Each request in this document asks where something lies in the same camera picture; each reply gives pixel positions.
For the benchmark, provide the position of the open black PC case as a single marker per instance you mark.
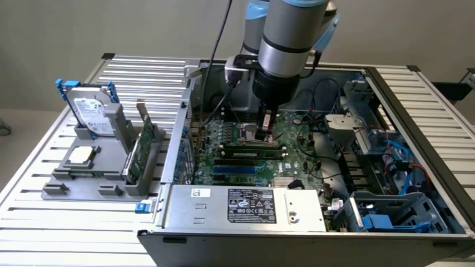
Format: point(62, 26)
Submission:
point(259, 250)

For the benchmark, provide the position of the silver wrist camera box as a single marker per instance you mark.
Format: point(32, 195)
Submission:
point(238, 71)

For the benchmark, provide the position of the black expansion slot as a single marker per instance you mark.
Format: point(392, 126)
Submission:
point(235, 162)

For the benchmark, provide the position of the green motherboard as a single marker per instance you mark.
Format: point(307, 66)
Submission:
point(296, 167)

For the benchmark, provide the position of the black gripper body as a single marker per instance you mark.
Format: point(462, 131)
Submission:
point(275, 89)

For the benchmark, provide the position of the silver power supply unit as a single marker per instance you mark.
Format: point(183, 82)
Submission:
point(207, 219)

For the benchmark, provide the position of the green graphics card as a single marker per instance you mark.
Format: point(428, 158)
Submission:
point(143, 150)

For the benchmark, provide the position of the silver CPU chip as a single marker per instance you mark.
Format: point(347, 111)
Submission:
point(83, 154)

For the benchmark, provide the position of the grey parts rack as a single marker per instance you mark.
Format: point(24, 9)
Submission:
point(82, 194)

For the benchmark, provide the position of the grey disk bay cage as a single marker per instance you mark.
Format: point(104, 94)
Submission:
point(392, 200)

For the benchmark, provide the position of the silver hard disk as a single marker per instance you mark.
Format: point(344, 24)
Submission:
point(88, 111)

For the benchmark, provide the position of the blue disk caddy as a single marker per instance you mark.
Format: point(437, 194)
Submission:
point(71, 83)

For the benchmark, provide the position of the metal CPU socket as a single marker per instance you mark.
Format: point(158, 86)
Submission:
point(247, 134)

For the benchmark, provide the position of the silver chipset heatsink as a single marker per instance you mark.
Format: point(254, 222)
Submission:
point(283, 182)

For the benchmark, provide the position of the round coin cell battery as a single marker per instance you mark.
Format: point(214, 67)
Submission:
point(296, 121)

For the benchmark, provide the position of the blue case latch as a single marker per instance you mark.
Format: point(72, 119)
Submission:
point(143, 207)

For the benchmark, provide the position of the black RAM slot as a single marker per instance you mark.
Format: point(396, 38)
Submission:
point(238, 146)

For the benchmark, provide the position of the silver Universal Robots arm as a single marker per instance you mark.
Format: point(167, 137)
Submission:
point(286, 33)

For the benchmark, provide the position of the green RAM stick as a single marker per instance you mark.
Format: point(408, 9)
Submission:
point(252, 153)

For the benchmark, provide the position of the blue disk bay bracket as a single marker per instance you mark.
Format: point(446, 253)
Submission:
point(376, 222)

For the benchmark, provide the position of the blue expansion slot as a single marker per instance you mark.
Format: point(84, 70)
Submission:
point(234, 169)

